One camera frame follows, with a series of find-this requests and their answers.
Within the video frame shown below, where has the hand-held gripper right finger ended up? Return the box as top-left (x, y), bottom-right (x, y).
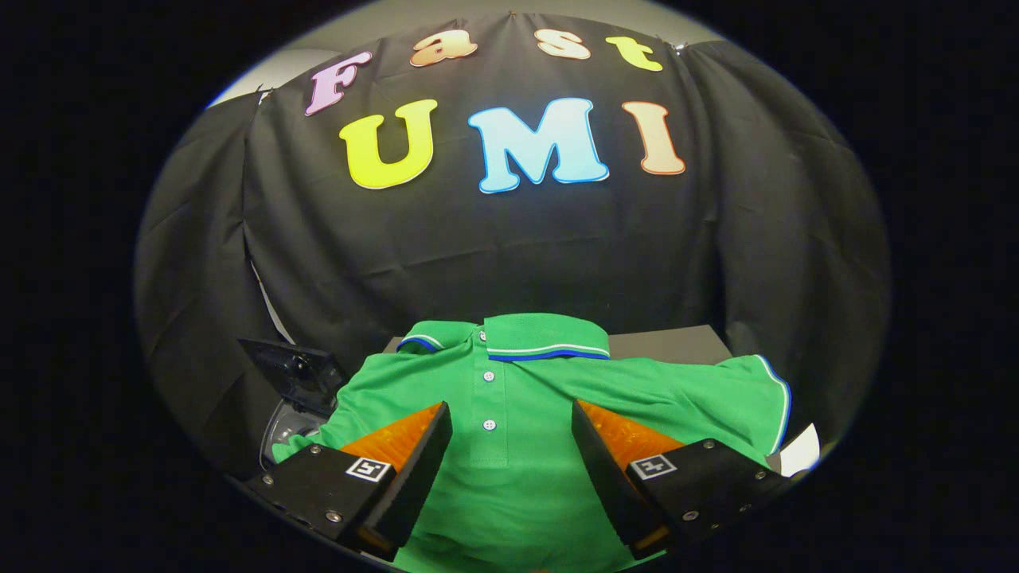
top-left (571, 400), bottom-right (789, 561)

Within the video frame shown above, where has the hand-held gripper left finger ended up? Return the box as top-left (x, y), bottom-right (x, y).
top-left (243, 401), bottom-right (453, 561)

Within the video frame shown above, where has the green polo shirt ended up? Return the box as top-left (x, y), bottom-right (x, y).
top-left (271, 313), bottom-right (793, 573)

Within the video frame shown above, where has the dark washing machine lid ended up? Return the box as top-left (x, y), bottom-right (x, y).
top-left (238, 337), bottom-right (348, 416)

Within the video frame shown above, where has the grey cabinet with dark top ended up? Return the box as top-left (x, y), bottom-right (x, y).
top-left (382, 324), bottom-right (734, 367)

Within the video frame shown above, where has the white flat board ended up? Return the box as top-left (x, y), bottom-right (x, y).
top-left (779, 423), bottom-right (822, 478)

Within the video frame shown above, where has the black backdrop cloth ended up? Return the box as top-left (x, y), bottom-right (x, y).
top-left (134, 12), bottom-right (891, 480)

